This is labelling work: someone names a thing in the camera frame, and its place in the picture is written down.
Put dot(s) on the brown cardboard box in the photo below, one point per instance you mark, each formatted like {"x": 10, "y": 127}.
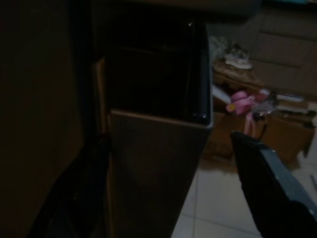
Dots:
{"x": 223, "y": 138}
{"x": 287, "y": 138}
{"x": 237, "y": 77}

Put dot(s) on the grey sofa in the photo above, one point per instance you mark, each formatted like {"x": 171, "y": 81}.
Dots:
{"x": 289, "y": 49}

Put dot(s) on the brown wooden panel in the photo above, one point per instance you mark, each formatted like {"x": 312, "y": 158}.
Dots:
{"x": 101, "y": 99}

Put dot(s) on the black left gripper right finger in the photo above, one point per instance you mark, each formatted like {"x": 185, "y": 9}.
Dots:
{"x": 267, "y": 193}

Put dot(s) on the pink plush toy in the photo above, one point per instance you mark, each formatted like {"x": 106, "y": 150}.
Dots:
{"x": 241, "y": 101}

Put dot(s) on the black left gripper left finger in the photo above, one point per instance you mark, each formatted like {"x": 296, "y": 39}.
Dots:
{"x": 79, "y": 188}

